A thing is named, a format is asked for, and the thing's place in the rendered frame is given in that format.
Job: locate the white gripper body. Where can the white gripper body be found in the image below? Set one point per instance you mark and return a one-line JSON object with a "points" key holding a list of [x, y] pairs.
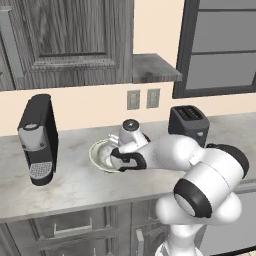
{"points": [[113, 139]]}

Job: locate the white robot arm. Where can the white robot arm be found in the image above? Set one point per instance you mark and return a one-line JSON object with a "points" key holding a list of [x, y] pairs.
{"points": [[206, 180]]}

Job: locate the white bowl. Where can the white bowl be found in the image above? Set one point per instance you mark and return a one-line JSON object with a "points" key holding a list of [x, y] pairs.
{"points": [[97, 154]]}

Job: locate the dark wood open shelf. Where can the dark wood open shelf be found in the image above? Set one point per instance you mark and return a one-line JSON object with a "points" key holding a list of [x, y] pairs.
{"points": [[151, 68]]}

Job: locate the dark wood lower cabinet door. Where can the dark wood lower cabinet door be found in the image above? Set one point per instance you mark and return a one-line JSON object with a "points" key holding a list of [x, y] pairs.
{"points": [[148, 230]]}

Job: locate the dark wood cabinet door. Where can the dark wood cabinet door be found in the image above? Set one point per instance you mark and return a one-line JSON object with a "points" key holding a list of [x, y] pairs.
{"points": [[148, 230], [73, 36]]}

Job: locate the black toaster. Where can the black toaster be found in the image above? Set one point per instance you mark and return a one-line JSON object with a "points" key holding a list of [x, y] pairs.
{"points": [[186, 123]]}

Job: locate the black and grey coffee machine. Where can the black and grey coffee machine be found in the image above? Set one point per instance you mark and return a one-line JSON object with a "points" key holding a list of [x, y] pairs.
{"points": [[36, 140]]}

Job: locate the dark wood drawer front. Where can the dark wood drawer front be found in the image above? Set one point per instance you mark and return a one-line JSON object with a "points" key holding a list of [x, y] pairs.
{"points": [[73, 240]]}

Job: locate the dark framed window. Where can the dark framed window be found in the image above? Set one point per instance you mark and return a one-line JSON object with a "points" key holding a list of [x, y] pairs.
{"points": [[223, 46]]}

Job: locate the grey wall outlet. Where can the grey wall outlet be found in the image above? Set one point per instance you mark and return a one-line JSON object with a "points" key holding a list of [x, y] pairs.
{"points": [[133, 100], [153, 98]]}

